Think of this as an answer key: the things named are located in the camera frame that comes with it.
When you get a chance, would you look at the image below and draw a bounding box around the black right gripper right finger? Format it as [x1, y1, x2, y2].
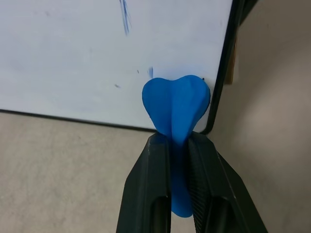
[186, 132, 268, 233]

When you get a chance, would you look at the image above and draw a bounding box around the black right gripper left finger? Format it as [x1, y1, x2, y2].
[115, 133, 175, 233]

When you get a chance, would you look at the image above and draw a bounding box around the blue cloth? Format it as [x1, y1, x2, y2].
[141, 75, 210, 217]

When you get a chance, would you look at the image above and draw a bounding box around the wooden whiteboard stand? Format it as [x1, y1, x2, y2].
[226, 25, 240, 85]

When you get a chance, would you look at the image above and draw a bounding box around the black-framed whiteboard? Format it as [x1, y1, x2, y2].
[0, 0, 259, 135]

